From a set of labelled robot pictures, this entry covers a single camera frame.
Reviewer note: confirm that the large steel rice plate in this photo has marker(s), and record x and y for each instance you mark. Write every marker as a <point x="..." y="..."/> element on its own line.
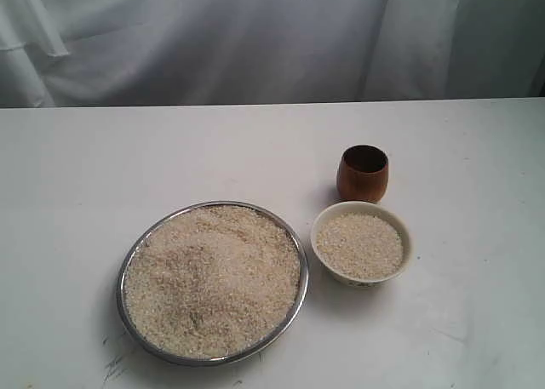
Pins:
<point x="212" y="283"/>

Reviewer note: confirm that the white ceramic rice bowl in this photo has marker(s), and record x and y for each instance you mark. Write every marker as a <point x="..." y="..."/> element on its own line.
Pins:
<point x="361" y="243"/>

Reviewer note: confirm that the white backdrop cloth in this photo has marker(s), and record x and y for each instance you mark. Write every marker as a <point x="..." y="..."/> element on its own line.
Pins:
<point x="219" y="52"/>

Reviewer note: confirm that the brown wooden cup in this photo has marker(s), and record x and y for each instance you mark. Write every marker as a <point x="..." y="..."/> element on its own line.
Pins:
<point x="362" y="174"/>

